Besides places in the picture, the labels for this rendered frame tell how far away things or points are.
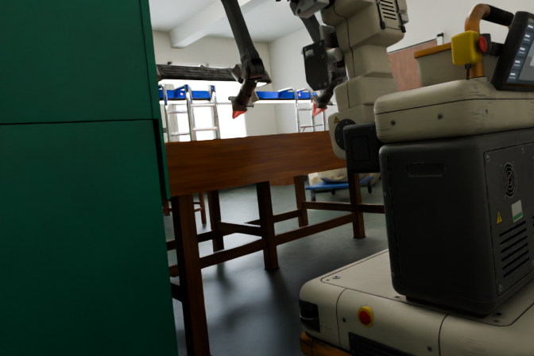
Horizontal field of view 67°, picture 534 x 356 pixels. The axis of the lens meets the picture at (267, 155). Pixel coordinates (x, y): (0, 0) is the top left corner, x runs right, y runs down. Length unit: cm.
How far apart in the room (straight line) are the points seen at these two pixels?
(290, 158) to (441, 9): 514
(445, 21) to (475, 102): 558
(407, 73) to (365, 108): 539
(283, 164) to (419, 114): 81
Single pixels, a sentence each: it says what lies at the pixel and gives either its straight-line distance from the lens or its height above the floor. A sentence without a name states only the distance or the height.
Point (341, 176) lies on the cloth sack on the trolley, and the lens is 484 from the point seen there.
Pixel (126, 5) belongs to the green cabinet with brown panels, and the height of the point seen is 119.
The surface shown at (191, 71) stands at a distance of 183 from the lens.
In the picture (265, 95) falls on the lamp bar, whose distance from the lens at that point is 279.
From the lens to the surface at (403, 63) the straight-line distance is 672.
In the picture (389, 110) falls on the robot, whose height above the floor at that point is 77.
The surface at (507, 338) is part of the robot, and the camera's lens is 102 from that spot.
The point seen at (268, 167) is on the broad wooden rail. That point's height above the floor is 63.
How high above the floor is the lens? 70
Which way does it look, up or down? 1 degrees down
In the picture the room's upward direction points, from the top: 6 degrees counter-clockwise
